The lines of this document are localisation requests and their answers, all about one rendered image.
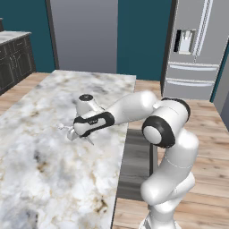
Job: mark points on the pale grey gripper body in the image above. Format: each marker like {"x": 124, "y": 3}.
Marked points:
{"x": 71, "y": 134}

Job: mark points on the grey island cabinet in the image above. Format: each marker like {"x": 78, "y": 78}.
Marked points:
{"x": 135, "y": 164}

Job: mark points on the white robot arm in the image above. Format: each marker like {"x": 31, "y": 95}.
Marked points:
{"x": 167, "y": 155}

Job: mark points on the dark cabinet run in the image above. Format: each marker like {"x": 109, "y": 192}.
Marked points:
{"x": 15, "y": 59}

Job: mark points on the stainless steel fridge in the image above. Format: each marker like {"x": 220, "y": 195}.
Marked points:
{"x": 193, "y": 59}

